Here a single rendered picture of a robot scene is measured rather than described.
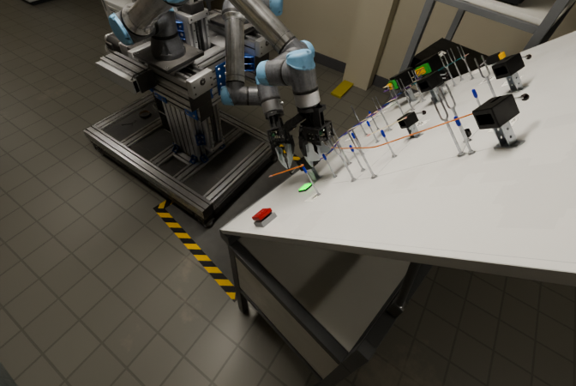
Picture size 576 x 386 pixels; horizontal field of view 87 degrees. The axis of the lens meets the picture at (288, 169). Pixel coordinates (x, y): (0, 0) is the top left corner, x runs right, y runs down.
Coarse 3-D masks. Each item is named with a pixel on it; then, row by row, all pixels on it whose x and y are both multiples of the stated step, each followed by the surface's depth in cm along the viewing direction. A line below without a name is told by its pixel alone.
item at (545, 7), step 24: (432, 0) 135; (456, 0) 129; (480, 0) 125; (528, 0) 129; (552, 0) 131; (456, 24) 181; (528, 24) 116; (552, 24) 111; (408, 48) 153; (528, 48) 120
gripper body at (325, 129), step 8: (320, 104) 90; (304, 112) 89; (312, 112) 89; (320, 112) 88; (312, 120) 92; (320, 120) 89; (328, 120) 93; (304, 128) 92; (312, 128) 91; (320, 128) 90; (328, 128) 93; (304, 136) 94; (312, 136) 93; (320, 136) 92; (328, 136) 94; (320, 144) 91
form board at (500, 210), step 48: (480, 96) 94; (432, 144) 78; (480, 144) 64; (528, 144) 54; (288, 192) 111; (336, 192) 84; (384, 192) 67; (432, 192) 56; (480, 192) 48; (528, 192) 42; (288, 240) 73; (336, 240) 59; (384, 240) 50; (432, 240) 44; (480, 240) 39; (528, 240) 35
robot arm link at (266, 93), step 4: (256, 76) 111; (256, 80) 112; (256, 84) 112; (260, 84) 110; (260, 88) 111; (264, 88) 110; (268, 88) 109; (272, 88) 110; (276, 88) 111; (260, 92) 111; (264, 92) 110; (268, 92) 109; (272, 92) 110; (276, 92) 111; (260, 96) 112; (264, 96) 110; (268, 96) 109; (272, 96) 109; (276, 96) 110; (264, 100) 110
